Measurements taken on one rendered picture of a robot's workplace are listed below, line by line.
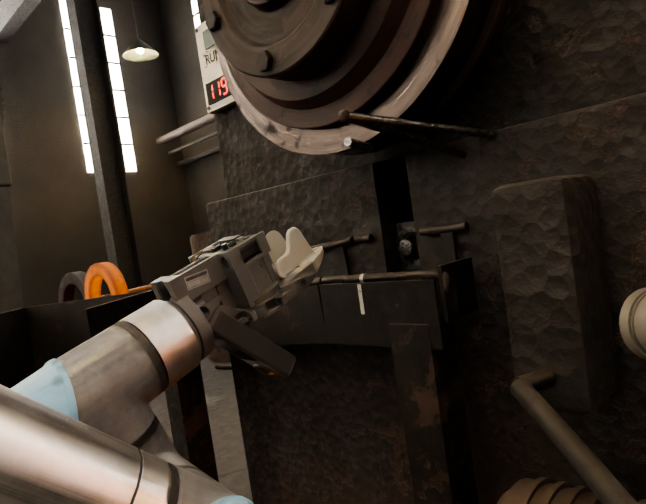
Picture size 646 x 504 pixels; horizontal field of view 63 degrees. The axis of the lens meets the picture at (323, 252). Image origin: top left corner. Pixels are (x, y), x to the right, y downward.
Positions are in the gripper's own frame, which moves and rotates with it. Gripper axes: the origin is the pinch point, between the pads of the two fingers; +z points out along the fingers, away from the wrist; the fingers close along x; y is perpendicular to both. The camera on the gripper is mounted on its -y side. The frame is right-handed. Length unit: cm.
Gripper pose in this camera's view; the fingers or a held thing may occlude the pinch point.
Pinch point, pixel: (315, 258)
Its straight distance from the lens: 63.9
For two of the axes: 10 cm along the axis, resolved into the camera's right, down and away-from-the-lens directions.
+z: 6.1, -4.3, 6.7
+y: -3.5, -9.0, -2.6
